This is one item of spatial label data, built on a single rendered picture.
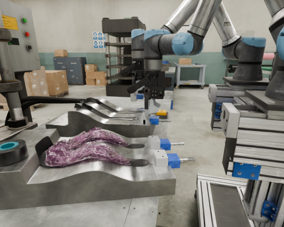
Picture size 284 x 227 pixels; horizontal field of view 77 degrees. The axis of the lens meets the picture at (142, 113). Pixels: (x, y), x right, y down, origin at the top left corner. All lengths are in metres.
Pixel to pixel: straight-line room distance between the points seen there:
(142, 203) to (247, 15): 7.47
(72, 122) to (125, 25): 4.14
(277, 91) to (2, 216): 0.83
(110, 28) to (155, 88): 4.28
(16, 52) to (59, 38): 7.41
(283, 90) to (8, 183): 0.80
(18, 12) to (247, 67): 1.38
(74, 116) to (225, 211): 1.10
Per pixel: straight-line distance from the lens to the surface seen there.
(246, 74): 1.15
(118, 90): 4.95
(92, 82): 7.71
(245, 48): 1.17
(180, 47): 0.66
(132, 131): 0.78
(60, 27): 8.75
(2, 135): 1.15
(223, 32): 1.24
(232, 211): 1.44
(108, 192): 0.52
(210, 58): 7.38
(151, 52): 0.73
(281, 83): 0.70
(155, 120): 0.79
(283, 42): 0.55
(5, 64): 1.15
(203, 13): 0.78
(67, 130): 0.90
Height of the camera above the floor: 1.17
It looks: 18 degrees down
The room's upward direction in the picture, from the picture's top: straight up
